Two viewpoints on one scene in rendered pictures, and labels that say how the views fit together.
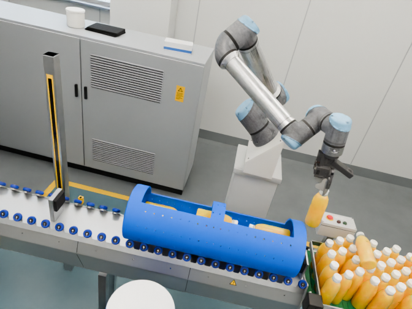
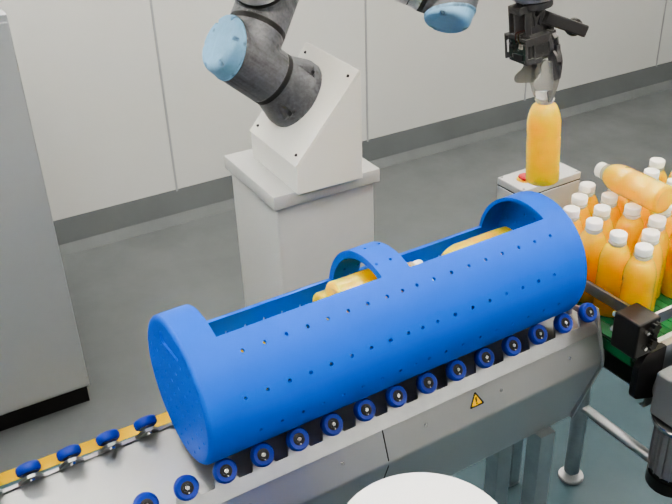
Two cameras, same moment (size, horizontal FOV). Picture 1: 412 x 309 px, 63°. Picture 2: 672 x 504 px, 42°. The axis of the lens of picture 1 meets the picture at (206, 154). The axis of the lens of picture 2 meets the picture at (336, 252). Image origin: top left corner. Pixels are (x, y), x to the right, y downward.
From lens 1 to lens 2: 0.77 m
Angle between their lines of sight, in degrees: 27
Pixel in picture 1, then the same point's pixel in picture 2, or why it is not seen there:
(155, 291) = (408, 490)
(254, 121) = (266, 63)
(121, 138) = not seen: outside the picture
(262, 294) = (535, 385)
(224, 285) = (462, 419)
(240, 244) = (470, 292)
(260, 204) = not seen: hidden behind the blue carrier
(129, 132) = not seen: outside the picture
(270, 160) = (346, 134)
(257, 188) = (337, 219)
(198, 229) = (378, 314)
